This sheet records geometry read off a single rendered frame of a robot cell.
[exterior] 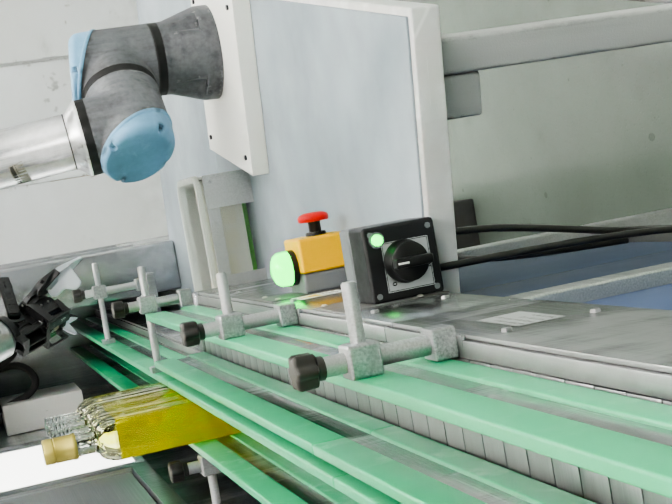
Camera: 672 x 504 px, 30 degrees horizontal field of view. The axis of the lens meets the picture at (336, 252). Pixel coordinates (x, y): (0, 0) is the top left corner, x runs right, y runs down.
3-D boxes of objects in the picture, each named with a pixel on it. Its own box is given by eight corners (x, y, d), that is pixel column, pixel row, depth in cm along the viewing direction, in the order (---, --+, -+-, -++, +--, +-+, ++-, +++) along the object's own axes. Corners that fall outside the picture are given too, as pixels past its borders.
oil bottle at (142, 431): (246, 425, 178) (96, 459, 171) (239, 386, 177) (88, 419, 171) (255, 430, 172) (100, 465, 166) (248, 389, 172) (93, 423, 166)
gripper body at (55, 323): (71, 336, 237) (21, 366, 228) (40, 313, 240) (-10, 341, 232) (73, 306, 232) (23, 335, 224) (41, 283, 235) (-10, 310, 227)
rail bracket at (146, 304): (200, 362, 200) (123, 378, 197) (182, 258, 200) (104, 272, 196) (204, 363, 198) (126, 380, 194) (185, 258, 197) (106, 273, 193)
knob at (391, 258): (427, 278, 130) (439, 278, 127) (387, 286, 129) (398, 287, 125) (420, 235, 130) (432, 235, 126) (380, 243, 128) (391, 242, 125)
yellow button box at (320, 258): (345, 282, 165) (292, 293, 162) (336, 226, 164) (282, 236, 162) (362, 284, 158) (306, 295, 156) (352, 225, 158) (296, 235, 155)
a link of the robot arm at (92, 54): (142, 6, 198) (56, 17, 195) (162, 63, 191) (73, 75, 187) (142, 63, 208) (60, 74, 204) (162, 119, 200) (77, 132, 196)
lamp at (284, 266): (292, 284, 161) (270, 288, 160) (286, 249, 161) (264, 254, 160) (302, 285, 157) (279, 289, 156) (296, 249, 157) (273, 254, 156)
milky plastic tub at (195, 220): (244, 298, 222) (197, 308, 219) (222, 173, 221) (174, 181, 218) (269, 302, 205) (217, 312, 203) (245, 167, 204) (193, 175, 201)
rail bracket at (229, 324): (294, 322, 143) (180, 346, 139) (283, 259, 143) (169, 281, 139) (304, 324, 140) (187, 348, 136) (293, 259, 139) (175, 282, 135)
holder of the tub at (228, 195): (252, 327, 222) (210, 336, 220) (225, 174, 220) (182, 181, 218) (277, 333, 206) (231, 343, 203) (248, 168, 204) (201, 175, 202)
